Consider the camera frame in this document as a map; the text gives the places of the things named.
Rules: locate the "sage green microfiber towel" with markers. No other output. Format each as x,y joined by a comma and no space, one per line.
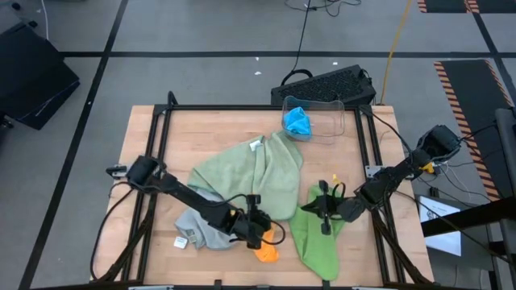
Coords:
250,177

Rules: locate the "blue microfiber towel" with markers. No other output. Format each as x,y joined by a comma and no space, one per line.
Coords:
297,123

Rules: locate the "grey microfiber towel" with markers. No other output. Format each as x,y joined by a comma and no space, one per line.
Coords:
193,225

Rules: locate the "black perforated computer case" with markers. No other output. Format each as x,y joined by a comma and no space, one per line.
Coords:
322,86

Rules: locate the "black hazard-striped floor mat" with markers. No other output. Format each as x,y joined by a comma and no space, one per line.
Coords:
471,100
443,5

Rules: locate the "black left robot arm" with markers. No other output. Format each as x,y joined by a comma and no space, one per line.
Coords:
185,197

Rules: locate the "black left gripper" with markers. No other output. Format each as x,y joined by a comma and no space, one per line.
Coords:
244,227

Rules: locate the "white printed sheet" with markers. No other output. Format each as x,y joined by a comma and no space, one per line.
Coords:
441,241

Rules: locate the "orange microfiber towel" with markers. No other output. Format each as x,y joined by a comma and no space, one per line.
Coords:
267,253

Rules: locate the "lime green microfiber towel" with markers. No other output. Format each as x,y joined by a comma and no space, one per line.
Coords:
314,249

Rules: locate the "yellow towel tag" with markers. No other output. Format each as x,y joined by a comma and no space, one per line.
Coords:
335,179

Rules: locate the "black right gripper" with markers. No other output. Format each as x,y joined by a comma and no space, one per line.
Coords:
346,209

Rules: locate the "white square paper tag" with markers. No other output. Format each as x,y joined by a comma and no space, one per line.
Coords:
180,242

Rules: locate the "grey upright post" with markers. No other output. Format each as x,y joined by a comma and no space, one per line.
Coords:
507,133

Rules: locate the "large black box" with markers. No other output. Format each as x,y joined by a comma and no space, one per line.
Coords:
32,76

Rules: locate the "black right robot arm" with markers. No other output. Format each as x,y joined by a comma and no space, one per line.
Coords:
403,173

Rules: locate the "white paper tag with handwriting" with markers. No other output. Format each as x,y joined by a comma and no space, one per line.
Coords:
255,146

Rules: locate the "black metal table frame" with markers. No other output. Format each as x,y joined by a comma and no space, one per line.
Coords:
242,107

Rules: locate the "clear plastic bin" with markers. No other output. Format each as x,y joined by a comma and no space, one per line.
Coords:
328,121

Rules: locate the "black diagonal beam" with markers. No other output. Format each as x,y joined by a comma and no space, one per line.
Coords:
475,217

